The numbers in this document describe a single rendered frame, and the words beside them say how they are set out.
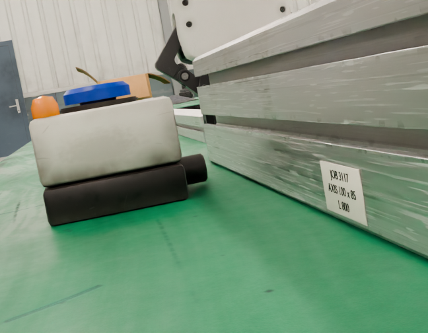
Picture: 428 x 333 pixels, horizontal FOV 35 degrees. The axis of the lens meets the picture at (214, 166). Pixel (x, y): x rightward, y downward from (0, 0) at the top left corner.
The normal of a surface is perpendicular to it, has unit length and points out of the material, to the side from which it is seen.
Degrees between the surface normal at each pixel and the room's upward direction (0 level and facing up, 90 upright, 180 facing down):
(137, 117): 90
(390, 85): 90
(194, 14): 91
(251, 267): 0
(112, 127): 90
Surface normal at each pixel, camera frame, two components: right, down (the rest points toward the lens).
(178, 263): -0.17, -0.98
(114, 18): 0.19, 0.08
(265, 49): -0.97, 0.19
